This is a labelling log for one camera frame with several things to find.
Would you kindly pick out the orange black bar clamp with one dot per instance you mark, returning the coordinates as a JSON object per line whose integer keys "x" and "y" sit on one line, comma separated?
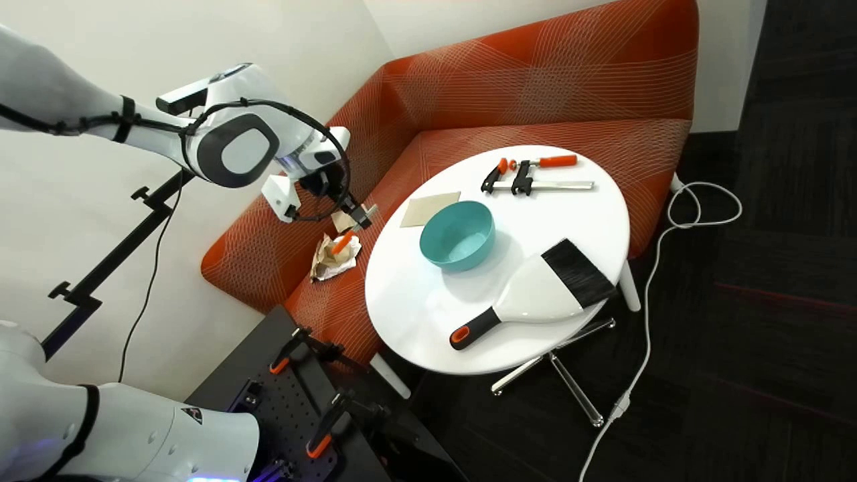
{"x": 523, "y": 176}

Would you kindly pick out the grey bar-shaped stereo camera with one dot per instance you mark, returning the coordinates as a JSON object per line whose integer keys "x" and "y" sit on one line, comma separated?
{"x": 182, "y": 98}

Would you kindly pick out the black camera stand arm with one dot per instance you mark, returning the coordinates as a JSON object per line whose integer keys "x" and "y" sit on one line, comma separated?
{"x": 107, "y": 257}

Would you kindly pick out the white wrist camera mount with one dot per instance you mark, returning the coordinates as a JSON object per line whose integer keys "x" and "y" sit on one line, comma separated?
{"x": 282, "y": 197}

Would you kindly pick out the small orange black clamp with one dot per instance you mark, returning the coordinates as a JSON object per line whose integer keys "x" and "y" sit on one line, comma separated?
{"x": 324, "y": 430}
{"x": 296, "y": 348}

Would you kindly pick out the crumpled white paper wrapper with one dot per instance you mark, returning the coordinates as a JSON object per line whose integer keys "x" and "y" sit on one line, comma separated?
{"x": 324, "y": 267}

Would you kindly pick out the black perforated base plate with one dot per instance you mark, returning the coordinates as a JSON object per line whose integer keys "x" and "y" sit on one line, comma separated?
{"x": 277, "y": 403}

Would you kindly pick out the black rectangular pad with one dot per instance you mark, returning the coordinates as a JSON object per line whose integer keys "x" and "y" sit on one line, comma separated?
{"x": 576, "y": 272}

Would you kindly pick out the large beige paper piece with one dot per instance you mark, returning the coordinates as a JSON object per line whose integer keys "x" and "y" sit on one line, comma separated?
{"x": 428, "y": 209}

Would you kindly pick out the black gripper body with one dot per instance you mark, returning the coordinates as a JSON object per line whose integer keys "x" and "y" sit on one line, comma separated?
{"x": 324, "y": 182}

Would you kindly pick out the teal plastic bowl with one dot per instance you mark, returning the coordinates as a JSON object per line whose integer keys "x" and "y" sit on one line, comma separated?
{"x": 455, "y": 234}

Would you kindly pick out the white round table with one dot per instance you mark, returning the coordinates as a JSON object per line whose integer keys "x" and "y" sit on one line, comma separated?
{"x": 419, "y": 303}

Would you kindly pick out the small beige paper piece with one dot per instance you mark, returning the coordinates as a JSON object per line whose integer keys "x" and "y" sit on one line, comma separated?
{"x": 341, "y": 222}

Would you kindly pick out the orange fabric corner sofa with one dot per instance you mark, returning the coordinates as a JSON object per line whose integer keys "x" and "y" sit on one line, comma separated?
{"x": 537, "y": 82}

